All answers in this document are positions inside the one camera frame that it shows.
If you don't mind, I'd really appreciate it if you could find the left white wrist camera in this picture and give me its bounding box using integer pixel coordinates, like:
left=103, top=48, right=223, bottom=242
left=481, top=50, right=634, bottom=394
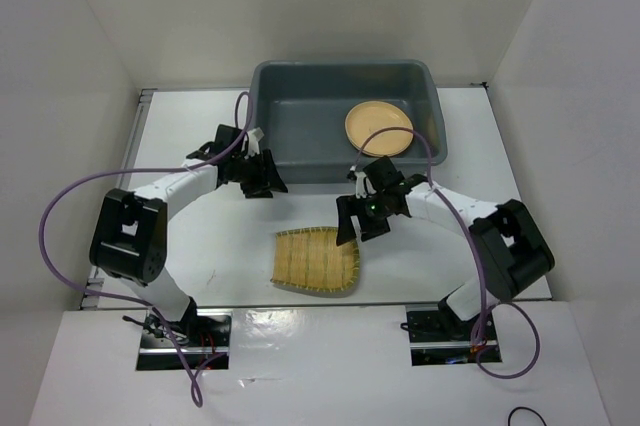
left=245, top=127, right=264, bottom=158

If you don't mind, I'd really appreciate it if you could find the grey plastic bin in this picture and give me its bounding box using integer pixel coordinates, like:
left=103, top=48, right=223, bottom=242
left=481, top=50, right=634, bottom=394
left=250, top=59, right=448, bottom=184

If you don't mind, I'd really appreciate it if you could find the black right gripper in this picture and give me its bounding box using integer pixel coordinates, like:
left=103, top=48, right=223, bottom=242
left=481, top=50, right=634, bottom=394
left=336, top=191, right=391, bottom=245

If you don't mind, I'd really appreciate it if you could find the aluminium table edge rail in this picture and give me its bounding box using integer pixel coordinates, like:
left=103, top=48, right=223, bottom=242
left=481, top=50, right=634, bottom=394
left=79, top=88, right=157, bottom=310

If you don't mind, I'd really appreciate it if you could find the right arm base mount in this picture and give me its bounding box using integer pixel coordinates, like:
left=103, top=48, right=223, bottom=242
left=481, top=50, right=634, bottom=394
left=400, top=304, right=502, bottom=367

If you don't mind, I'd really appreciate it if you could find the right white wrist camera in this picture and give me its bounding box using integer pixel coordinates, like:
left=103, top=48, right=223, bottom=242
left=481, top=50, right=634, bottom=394
left=347, top=166, right=370, bottom=199

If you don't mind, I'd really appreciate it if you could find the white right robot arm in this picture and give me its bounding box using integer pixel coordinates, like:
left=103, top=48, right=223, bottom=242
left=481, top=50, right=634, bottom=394
left=336, top=156, right=555, bottom=339

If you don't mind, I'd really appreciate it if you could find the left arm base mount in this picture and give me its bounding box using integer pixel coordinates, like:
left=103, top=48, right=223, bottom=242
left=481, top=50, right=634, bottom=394
left=122, top=308, right=232, bottom=371

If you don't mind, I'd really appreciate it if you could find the black cable loop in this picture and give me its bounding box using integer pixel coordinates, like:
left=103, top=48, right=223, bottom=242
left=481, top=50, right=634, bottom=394
left=508, top=407, right=547, bottom=426

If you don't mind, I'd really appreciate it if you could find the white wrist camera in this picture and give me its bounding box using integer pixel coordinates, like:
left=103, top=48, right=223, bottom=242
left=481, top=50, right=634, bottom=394
left=245, top=127, right=264, bottom=158
left=347, top=166, right=370, bottom=199

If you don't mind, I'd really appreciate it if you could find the yellow plate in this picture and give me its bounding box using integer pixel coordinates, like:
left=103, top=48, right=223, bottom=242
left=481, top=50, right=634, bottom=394
left=344, top=100, right=413, bottom=157

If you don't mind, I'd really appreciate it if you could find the woven bamboo tray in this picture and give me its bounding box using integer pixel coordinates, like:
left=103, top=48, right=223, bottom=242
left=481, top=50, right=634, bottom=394
left=271, top=227, right=360, bottom=296

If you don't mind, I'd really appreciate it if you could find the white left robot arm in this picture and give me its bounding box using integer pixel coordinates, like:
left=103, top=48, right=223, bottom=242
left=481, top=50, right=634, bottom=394
left=89, top=125, right=288, bottom=346

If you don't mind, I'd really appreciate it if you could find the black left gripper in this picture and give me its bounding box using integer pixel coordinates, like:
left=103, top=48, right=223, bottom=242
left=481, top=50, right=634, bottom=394
left=231, top=149, right=288, bottom=199

